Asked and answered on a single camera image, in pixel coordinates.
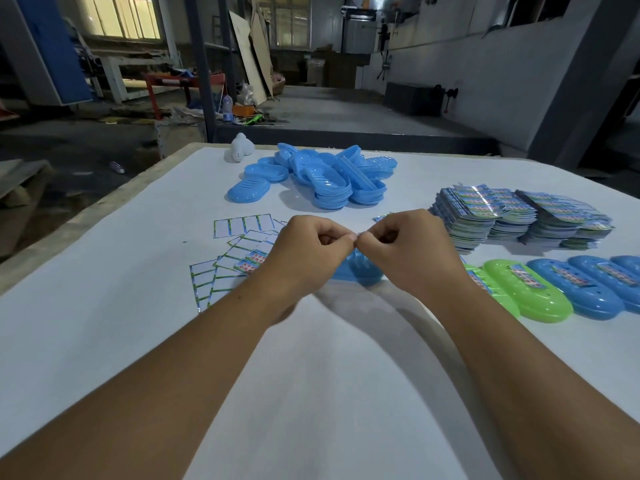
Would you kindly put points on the pile of blue soap dishes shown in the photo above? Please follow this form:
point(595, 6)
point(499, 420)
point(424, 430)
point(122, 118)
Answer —
point(350, 182)

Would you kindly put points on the white plastic bag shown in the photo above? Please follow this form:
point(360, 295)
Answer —
point(246, 94)

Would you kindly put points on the clear water bottle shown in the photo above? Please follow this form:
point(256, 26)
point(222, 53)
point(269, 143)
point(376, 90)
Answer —
point(228, 108)

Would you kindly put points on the white metal workbench frame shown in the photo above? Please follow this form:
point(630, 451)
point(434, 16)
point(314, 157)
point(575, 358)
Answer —
point(115, 77)

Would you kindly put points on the black box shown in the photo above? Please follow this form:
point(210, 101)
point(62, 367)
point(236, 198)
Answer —
point(414, 98)

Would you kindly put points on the thick dark steel post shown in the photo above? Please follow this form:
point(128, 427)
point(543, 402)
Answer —
point(201, 74)

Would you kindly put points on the green soap dish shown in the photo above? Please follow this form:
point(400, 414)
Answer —
point(545, 304)

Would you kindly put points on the small white plastic figure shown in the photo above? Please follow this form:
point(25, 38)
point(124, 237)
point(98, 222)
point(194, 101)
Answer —
point(242, 147)

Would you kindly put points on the blue and white machine cabinet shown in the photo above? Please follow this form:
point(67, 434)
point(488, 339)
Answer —
point(55, 44)

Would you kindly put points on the red metal table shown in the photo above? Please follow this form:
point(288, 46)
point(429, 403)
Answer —
point(166, 79)

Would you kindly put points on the glossy sticker sheets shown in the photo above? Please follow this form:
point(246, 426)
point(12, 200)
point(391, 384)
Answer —
point(382, 217)

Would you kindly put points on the wooden pallet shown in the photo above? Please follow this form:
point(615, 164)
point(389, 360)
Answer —
point(20, 179)

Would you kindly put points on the person's right forearm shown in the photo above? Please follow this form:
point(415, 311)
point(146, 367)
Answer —
point(545, 389)

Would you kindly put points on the grey slanted pillar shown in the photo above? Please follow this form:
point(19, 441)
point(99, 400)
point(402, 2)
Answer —
point(582, 89)

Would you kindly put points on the person's left forearm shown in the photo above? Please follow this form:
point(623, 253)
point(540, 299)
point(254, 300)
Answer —
point(145, 394)

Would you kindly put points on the plastic bottle on floor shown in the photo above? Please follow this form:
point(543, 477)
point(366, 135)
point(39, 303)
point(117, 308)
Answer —
point(117, 167)

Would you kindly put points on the wide window with grid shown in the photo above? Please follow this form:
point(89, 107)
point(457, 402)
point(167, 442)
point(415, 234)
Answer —
point(290, 22)

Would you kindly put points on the brown leaning board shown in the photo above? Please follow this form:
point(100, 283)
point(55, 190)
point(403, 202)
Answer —
point(262, 54)

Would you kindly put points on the large bright window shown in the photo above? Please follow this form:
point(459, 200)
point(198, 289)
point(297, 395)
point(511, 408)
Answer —
point(120, 17)

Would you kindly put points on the pale leaning plywood board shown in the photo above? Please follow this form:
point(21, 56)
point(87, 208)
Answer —
point(248, 62)

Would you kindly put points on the silver machine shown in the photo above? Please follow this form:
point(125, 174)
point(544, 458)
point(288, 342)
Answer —
point(361, 37)

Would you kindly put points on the fanned backing sheets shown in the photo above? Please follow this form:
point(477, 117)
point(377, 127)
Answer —
point(240, 244)

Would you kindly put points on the wicker basket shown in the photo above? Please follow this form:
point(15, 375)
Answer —
point(278, 85)

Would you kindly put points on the person's right hand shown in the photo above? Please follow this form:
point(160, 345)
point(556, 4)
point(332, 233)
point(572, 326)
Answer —
point(420, 254)

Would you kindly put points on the thin dark steel post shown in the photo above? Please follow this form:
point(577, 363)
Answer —
point(226, 44)

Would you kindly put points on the orange box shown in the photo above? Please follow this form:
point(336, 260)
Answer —
point(244, 110)

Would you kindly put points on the green tool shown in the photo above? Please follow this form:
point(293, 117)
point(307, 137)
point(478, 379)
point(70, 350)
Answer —
point(253, 118)

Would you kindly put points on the person's left hand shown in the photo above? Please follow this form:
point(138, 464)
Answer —
point(305, 259)

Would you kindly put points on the stacks of colourful sticker sheets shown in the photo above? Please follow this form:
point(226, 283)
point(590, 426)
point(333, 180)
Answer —
point(465, 219)

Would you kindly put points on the blue plastic box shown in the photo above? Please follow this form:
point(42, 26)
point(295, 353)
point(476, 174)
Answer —
point(595, 304)
point(360, 274)
point(627, 294)
point(631, 263)

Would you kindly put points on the pale wooden crate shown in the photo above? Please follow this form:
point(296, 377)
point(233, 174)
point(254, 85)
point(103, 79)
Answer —
point(181, 141)

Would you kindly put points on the black wall plug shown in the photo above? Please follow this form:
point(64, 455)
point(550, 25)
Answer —
point(450, 93)

